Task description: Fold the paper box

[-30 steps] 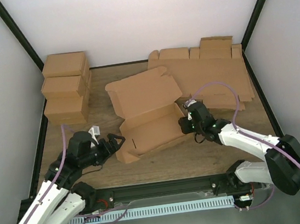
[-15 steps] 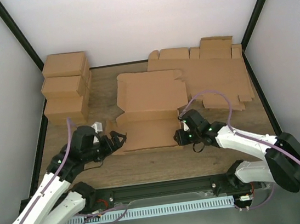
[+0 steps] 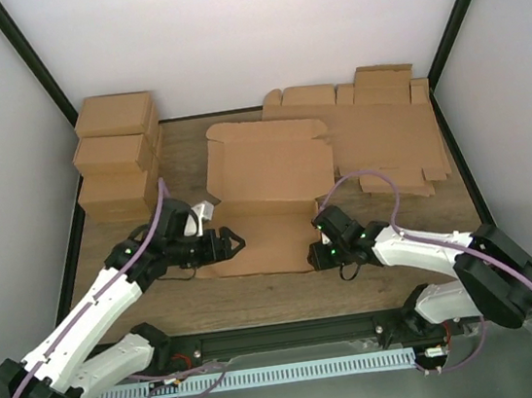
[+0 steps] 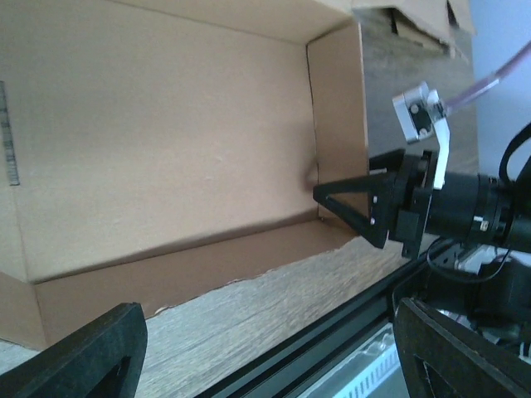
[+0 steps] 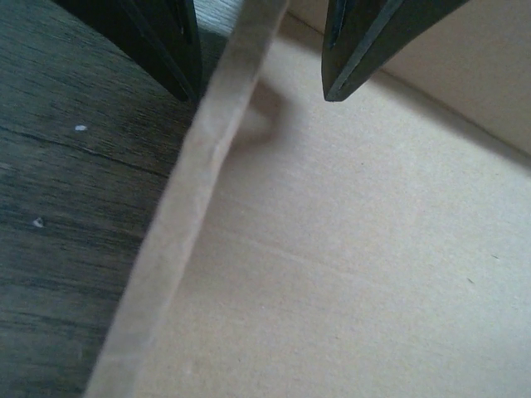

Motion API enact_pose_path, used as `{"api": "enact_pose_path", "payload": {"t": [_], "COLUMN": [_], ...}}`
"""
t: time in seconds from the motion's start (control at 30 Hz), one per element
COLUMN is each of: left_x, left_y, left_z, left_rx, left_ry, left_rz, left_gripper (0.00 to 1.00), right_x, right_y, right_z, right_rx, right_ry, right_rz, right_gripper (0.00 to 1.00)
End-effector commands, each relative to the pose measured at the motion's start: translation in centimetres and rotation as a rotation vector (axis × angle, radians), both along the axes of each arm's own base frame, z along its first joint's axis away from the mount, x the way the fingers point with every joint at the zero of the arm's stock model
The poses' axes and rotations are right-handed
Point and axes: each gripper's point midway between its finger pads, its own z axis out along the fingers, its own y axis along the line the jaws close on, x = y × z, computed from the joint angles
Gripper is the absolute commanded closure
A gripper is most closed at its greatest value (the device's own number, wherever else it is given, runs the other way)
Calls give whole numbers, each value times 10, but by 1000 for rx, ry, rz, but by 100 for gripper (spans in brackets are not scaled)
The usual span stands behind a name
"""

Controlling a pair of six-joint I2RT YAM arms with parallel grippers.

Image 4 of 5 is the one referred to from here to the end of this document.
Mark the light blue slotted cable duct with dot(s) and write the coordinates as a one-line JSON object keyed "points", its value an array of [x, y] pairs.
{"points": [[367, 375]]}

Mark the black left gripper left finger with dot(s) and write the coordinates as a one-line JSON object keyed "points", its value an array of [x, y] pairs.
{"points": [[102, 359]]}

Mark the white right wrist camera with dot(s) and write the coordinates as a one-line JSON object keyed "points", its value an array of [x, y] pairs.
{"points": [[421, 115]]}

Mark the stack of flat cardboard sheets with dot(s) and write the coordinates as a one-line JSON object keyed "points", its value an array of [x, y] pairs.
{"points": [[433, 19]]}

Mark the cardboard box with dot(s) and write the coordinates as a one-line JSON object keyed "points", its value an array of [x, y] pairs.
{"points": [[156, 150]]}

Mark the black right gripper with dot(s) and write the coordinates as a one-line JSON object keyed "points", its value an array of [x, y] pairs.
{"points": [[469, 209]]}

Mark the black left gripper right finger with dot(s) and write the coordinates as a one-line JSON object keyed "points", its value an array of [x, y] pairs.
{"points": [[441, 358]]}

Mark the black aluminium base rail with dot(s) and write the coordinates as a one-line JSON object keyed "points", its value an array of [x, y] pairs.
{"points": [[294, 364]]}

